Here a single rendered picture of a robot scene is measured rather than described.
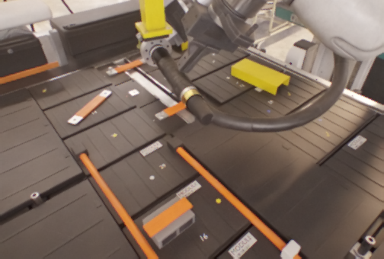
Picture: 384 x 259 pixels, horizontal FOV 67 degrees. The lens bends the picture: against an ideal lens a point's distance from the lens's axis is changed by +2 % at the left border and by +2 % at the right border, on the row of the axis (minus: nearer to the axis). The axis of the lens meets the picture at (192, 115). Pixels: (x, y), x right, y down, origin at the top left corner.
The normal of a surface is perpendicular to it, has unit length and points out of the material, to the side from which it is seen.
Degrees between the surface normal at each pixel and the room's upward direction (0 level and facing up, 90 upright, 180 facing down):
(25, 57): 90
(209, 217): 0
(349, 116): 0
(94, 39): 90
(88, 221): 0
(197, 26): 107
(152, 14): 90
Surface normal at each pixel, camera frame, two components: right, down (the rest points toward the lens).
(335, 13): -0.47, 0.41
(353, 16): -0.32, 0.33
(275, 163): -0.01, -0.77
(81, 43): 0.63, 0.49
